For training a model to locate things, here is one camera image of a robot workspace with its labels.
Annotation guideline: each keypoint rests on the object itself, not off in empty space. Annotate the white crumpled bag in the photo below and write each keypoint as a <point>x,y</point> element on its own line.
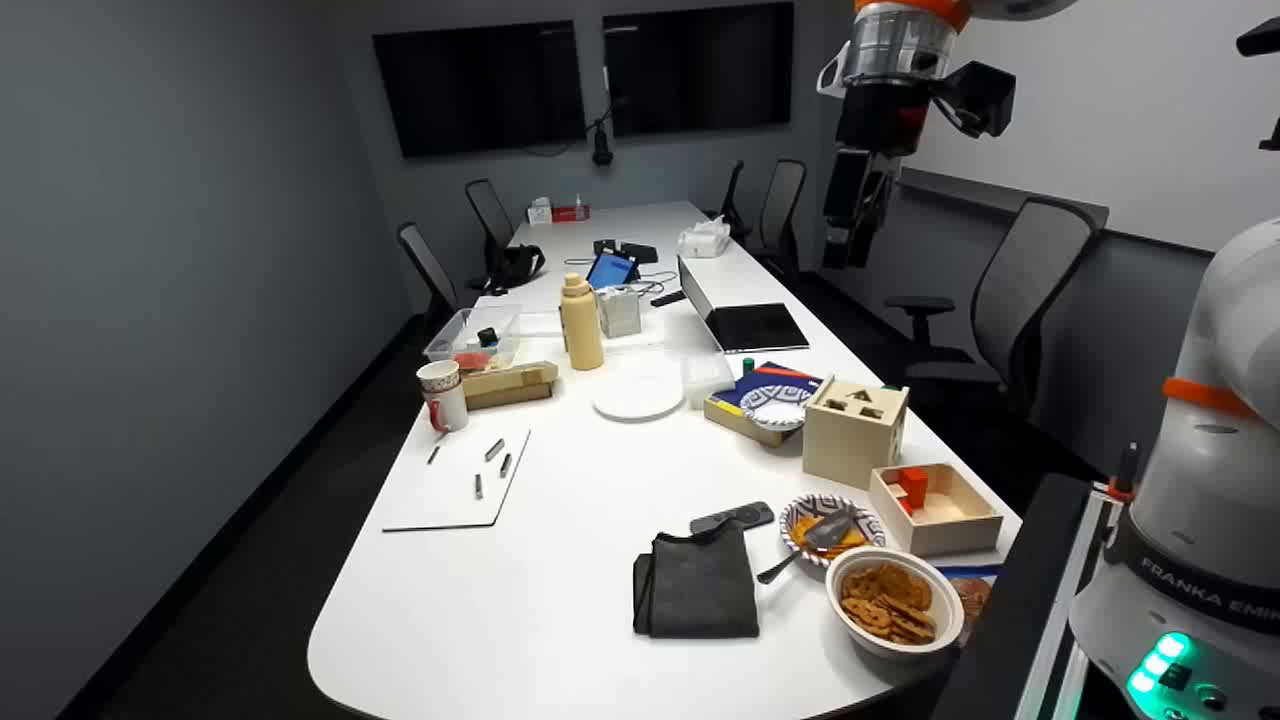
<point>702,243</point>

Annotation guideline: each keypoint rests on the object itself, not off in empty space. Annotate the patterned paper bowl with food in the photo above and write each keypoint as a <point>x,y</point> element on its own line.
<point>830,529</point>

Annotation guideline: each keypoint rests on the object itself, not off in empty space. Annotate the black robot stand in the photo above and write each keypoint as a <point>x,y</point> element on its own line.
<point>1005,653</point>

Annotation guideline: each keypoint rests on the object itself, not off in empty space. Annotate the large grey mesh office chair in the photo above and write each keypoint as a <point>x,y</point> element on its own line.
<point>1023,286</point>

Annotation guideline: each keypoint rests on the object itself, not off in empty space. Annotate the blue orange snack packet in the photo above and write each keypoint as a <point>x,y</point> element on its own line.
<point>973,584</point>

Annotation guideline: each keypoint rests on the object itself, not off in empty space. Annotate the black flat pad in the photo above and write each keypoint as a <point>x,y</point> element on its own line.
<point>638,248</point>

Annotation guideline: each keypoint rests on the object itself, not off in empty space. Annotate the metal spoon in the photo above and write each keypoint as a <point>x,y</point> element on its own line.
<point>800,550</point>

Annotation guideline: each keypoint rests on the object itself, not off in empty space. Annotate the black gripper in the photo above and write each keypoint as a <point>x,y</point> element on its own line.
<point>882,119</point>

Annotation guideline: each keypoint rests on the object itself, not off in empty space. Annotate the beige squeeze bottle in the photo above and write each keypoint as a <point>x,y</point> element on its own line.
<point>583,326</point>

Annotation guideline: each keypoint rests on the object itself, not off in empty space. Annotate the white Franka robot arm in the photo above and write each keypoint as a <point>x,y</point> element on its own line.
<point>1220,442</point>

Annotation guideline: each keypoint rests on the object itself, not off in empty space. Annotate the white flat board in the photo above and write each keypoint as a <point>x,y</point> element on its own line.
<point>453,486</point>

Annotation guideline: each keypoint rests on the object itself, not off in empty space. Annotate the blue book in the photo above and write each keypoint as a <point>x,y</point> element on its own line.
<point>772,384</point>

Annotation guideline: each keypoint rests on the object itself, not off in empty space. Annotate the red and white box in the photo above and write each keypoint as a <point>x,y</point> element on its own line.
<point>560,208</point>

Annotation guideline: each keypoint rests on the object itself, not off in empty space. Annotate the small black remote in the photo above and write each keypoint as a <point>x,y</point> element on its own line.
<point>728,519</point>

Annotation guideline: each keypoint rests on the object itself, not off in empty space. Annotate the black wall webcam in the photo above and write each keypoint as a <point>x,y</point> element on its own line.
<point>601,141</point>

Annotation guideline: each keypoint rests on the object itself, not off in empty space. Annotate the wooden shape sorter cube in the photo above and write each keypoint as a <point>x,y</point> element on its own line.
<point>852,435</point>

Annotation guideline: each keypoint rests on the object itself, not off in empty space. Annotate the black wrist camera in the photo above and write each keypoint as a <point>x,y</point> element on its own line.
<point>980,99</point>

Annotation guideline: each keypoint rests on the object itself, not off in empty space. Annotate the clear plastic container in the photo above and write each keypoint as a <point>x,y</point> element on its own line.
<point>469,328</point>

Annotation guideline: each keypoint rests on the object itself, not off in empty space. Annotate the black bag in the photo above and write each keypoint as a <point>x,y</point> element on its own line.
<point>514,267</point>

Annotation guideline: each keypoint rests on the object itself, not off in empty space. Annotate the open laptop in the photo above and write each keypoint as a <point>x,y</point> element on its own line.
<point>752,326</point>

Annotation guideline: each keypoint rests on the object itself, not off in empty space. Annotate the empty patterned paper bowl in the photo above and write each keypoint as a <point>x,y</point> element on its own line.
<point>777,416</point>

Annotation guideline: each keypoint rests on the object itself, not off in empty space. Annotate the red wooden block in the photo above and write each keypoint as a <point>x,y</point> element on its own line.
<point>913,488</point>

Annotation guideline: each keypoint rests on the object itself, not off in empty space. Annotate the white bowl of pretzels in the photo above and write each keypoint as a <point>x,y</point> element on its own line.
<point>891,601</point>

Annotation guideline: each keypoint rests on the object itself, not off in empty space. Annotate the white jar with red label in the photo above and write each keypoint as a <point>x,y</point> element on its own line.
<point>447,398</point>

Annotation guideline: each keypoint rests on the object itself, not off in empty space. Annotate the small white box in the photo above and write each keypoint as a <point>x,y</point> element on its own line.
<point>621,309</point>

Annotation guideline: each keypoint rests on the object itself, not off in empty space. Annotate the black wall screen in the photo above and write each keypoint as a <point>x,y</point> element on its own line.
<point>481,84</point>
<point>698,66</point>

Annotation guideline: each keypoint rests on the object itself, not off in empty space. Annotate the shallow wooden tray box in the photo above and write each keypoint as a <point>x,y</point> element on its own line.
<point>943,512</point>

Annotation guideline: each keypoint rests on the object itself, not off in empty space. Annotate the white metal frame bar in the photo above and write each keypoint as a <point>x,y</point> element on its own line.
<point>1067,601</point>

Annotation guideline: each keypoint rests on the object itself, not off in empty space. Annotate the white round plate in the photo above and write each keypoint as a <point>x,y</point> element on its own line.
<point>638,402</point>

